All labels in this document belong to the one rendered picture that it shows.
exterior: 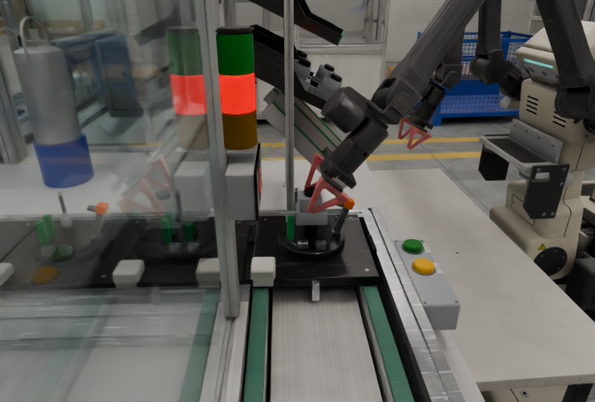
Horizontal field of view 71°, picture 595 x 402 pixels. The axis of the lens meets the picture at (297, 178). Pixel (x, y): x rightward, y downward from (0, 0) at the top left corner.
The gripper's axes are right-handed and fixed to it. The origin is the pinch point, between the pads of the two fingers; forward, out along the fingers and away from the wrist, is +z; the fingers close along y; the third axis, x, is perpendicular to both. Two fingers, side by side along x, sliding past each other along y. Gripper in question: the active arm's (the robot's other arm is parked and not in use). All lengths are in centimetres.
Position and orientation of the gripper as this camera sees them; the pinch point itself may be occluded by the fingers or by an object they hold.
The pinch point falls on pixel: (310, 197)
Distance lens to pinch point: 84.4
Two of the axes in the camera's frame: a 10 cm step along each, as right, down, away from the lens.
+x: 7.7, 5.7, 2.9
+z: -6.4, 7.1, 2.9
